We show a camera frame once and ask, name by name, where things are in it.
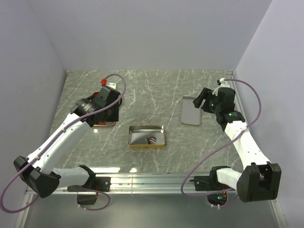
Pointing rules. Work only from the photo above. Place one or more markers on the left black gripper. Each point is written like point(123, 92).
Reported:
point(115, 117)

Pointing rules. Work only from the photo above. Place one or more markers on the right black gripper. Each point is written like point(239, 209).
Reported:
point(205, 93)

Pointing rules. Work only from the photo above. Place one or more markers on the round brown chocolate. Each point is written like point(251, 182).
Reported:
point(153, 139)

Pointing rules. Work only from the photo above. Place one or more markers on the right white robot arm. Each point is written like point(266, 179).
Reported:
point(260, 178)

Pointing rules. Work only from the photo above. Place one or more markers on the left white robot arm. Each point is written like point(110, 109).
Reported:
point(40, 173)

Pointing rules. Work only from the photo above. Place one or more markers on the grey tin lid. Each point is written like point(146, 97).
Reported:
point(190, 115)

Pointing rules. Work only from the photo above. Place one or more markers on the red rectangular tray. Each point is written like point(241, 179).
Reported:
point(102, 124)

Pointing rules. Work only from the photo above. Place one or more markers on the gold tin box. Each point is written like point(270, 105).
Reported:
point(138, 133)

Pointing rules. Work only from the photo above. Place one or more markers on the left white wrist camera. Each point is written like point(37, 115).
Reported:
point(111, 85)

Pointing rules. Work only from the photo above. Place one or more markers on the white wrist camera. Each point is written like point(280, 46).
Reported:
point(111, 85)
point(221, 84)

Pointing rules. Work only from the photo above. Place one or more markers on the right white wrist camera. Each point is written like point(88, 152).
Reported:
point(221, 84)

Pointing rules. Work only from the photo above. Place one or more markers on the aluminium rail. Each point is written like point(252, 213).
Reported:
point(155, 183)

